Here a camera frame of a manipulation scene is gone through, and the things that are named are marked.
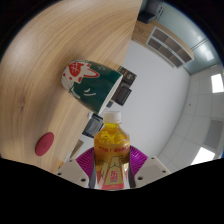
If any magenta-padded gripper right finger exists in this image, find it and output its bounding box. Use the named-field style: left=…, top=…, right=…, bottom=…
left=128, top=145, right=172, bottom=189

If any small square ceiling light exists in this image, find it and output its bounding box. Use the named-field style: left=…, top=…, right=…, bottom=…
left=210, top=73, right=224, bottom=94

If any flat round red coaster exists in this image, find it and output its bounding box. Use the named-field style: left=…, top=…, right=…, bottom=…
left=34, top=131, right=55, bottom=157

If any wooden glass-door shelf cabinet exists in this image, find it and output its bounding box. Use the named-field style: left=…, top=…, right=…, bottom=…
left=131, top=19, right=195, bottom=69

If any green and red mug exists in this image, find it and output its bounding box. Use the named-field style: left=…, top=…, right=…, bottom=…
left=60, top=59, right=124, bottom=115

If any narrow dark brown box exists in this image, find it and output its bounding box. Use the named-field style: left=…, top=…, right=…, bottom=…
left=122, top=65, right=138, bottom=81

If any ceiling air vent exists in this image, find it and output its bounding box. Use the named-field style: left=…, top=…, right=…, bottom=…
left=203, top=119, right=224, bottom=149

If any large square ceiling light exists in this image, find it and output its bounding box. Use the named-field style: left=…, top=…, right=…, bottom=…
left=190, top=146, right=216, bottom=166

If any yellow tea drink bottle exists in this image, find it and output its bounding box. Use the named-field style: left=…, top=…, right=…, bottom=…
left=93, top=110, right=131, bottom=191

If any black sofa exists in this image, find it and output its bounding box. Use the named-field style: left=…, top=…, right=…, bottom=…
left=137, top=1, right=165, bottom=24

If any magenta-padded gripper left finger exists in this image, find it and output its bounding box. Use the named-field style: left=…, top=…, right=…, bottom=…
left=54, top=148, right=98, bottom=190

